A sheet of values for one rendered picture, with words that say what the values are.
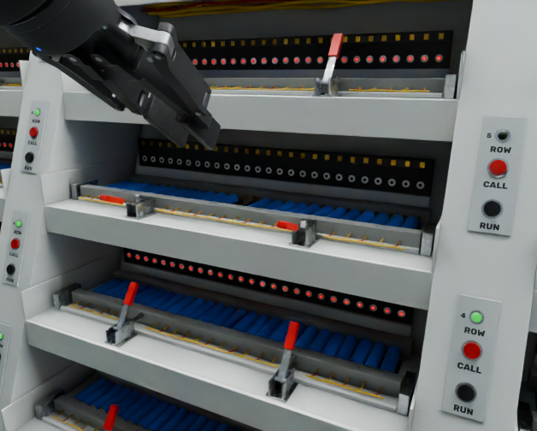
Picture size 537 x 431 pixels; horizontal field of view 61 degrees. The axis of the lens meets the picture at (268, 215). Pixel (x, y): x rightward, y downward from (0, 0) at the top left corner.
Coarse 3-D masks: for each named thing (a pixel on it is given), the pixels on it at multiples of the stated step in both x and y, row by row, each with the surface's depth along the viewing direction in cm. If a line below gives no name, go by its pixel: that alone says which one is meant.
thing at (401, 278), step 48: (48, 192) 74; (336, 192) 71; (384, 192) 68; (96, 240) 70; (144, 240) 66; (192, 240) 62; (240, 240) 58; (288, 240) 58; (432, 240) 53; (336, 288) 54; (384, 288) 51
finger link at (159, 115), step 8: (152, 96) 45; (152, 104) 44; (160, 104) 45; (152, 112) 44; (160, 112) 46; (168, 112) 47; (176, 112) 48; (152, 120) 45; (160, 120) 46; (168, 120) 47; (160, 128) 46; (168, 128) 47; (176, 128) 48; (184, 128) 50; (168, 136) 48; (176, 136) 49; (184, 136) 50; (176, 144) 50; (184, 144) 50
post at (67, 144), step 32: (32, 64) 78; (32, 96) 77; (64, 128) 76; (96, 128) 82; (128, 128) 89; (64, 160) 76; (96, 160) 83; (128, 160) 90; (32, 192) 75; (32, 224) 74; (0, 256) 77; (32, 256) 74; (64, 256) 79; (96, 256) 86; (0, 288) 76; (0, 320) 76; (32, 352) 76; (32, 384) 76; (0, 416) 74
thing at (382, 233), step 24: (96, 192) 76; (120, 192) 73; (144, 192) 73; (216, 216) 66; (240, 216) 64; (264, 216) 62; (288, 216) 61; (312, 216) 60; (360, 240) 56; (384, 240) 56; (408, 240) 55
